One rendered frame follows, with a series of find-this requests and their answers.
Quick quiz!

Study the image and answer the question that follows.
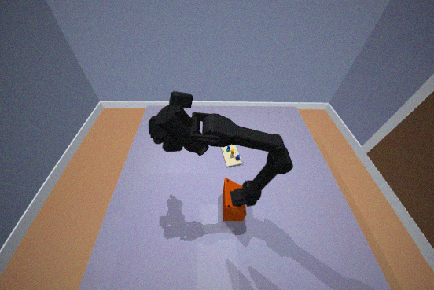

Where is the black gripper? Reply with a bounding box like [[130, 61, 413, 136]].
[[162, 91, 193, 152]]

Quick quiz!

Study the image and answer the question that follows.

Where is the pale yellow board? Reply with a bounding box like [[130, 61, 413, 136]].
[[221, 145, 242, 167]]

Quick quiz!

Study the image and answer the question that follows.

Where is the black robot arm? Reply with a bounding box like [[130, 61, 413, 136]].
[[149, 105, 293, 207]]

